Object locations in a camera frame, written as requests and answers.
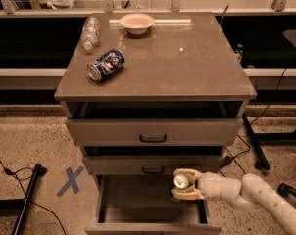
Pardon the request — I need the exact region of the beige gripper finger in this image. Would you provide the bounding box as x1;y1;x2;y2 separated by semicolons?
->
173;168;202;184
171;186;204;201

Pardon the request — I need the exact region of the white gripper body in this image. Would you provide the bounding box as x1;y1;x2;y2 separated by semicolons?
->
198;172;222;201

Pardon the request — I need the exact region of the green soda can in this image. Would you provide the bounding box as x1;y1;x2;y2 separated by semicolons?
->
173;174;189;190

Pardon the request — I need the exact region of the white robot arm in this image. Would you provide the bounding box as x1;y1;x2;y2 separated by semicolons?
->
171;168;296;235

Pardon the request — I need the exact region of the bottom grey drawer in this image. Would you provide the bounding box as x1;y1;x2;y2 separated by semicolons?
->
85;175;221;235

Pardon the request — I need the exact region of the grey drawer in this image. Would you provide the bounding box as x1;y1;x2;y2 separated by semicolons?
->
83;146;222;175
85;175;221;235
63;101;244;147

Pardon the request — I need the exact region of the grey drawer cabinet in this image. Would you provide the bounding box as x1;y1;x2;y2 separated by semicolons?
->
54;11;258;235

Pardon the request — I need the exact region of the middle grey drawer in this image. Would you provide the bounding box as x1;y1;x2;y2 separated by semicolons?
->
83;146;222;175

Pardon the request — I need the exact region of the top grey drawer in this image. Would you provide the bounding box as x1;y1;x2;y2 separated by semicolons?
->
63;101;244;147

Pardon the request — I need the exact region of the blue crushed soda can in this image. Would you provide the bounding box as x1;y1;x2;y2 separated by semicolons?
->
87;49;124;81

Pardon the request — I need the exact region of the black stand leg right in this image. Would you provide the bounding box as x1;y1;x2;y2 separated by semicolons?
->
242;114;270;170

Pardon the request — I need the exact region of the black stand leg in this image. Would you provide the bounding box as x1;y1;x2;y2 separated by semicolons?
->
11;164;47;235
242;114;270;170

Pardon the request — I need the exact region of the black caster leg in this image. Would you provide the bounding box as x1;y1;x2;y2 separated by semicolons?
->
277;183;296;198

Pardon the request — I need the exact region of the blue tape cross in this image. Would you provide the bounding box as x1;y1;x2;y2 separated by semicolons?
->
57;166;84;197

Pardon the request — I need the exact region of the black stand leg left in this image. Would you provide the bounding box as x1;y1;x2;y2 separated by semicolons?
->
11;164;47;235

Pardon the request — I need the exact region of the white paper bowl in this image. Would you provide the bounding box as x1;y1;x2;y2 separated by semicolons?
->
120;13;155;35

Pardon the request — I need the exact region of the clear plastic water bottle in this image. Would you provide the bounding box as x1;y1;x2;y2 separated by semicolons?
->
80;16;100;51

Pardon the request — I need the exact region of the black floor cable right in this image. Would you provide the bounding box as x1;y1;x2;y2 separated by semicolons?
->
218;67;288;178

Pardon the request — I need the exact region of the black floor cable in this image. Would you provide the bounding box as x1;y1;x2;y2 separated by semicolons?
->
0;150;68;235
218;67;288;178

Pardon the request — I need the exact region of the black floor cable left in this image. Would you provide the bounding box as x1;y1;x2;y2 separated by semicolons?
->
0;150;68;235

